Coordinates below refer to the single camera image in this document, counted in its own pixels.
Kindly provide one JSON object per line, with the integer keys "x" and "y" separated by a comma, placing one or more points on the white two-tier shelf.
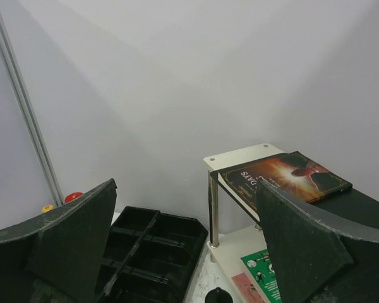
{"x": 234, "y": 229}

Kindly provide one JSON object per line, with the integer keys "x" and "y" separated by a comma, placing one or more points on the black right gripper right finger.
{"x": 317, "y": 255}

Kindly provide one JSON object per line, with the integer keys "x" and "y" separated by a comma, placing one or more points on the aluminium corner frame post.
{"x": 26, "y": 108}

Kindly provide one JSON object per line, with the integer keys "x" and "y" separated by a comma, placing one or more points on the pink flat booklet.
{"x": 247, "y": 289}

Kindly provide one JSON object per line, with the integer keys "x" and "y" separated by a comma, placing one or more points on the black six-compartment plastic tray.
{"x": 150, "y": 256}

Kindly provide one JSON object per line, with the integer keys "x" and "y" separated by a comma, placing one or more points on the black-lid pepper shaker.
{"x": 218, "y": 295}

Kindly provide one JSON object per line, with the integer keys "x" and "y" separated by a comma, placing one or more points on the green paperback book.
{"x": 258, "y": 268}

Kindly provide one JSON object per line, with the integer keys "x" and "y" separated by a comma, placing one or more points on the red-lid sauce jar left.
{"x": 72, "y": 197}

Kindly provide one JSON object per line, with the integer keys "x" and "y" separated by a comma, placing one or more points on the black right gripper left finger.
{"x": 56, "y": 256}

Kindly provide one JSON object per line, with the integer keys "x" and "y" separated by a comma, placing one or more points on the yellow-cap sauce bottle tall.
{"x": 47, "y": 208}

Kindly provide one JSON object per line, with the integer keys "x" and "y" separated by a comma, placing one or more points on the dark Three Days book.
{"x": 293, "y": 172}

